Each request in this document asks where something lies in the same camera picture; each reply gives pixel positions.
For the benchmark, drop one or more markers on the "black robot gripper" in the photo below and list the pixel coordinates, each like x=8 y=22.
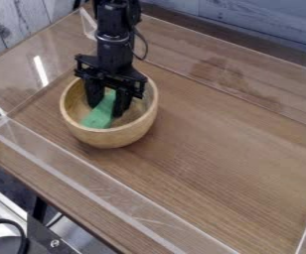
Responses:
x=109 y=69

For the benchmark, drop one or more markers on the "metal bracket with screw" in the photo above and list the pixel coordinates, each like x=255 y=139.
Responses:
x=43 y=241

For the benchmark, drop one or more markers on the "clear acrylic table enclosure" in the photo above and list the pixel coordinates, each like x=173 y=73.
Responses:
x=212 y=183

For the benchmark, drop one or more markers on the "black metal table leg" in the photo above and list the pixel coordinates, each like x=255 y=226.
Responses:
x=39 y=210

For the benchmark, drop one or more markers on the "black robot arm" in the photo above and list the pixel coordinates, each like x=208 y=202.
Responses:
x=117 y=16

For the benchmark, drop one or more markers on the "green rectangular block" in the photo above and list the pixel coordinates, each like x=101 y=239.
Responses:
x=99 y=117

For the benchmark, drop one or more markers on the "light wooden bowl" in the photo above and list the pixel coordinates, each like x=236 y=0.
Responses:
x=126 y=129

